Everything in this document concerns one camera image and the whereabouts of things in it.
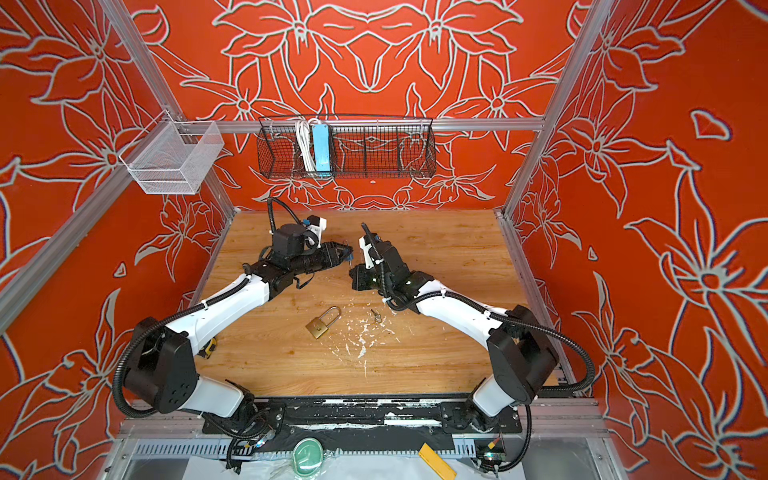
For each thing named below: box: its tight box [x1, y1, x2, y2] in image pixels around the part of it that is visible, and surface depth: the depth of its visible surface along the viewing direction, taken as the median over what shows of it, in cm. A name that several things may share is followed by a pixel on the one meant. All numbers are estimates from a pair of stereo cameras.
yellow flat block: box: [418, 443, 457, 480], surface depth 68 cm
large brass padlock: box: [305, 305, 342, 340], surface depth 89 cm
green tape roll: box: [293, 437, 325, 478], surface depth 69 cm
